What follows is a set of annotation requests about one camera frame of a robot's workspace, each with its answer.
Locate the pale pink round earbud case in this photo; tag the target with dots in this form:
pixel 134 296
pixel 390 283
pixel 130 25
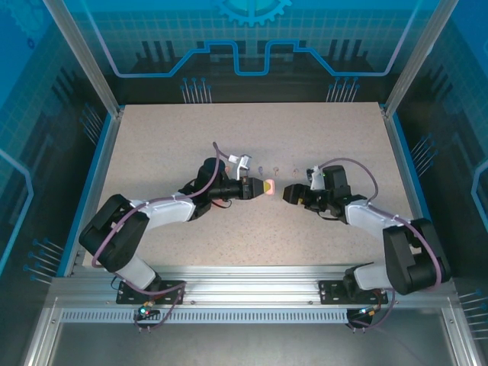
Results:
pixel 270 188

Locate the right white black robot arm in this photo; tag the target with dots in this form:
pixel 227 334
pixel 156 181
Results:
pixel 366 217

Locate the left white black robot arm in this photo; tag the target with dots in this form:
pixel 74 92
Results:
pixel 164 209

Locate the grey metal front tray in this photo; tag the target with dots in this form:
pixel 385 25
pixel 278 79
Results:
pixel 248 347

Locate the aluminium side rail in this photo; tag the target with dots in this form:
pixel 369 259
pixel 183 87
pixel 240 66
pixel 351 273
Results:
pixel 100 171
pixel 405 171

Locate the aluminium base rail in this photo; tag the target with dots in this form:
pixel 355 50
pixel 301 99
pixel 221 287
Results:
pixel 248 282

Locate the aluminium frame post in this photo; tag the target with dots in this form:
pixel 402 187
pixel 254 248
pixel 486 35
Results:
pixel 418 57
pixel 91 65

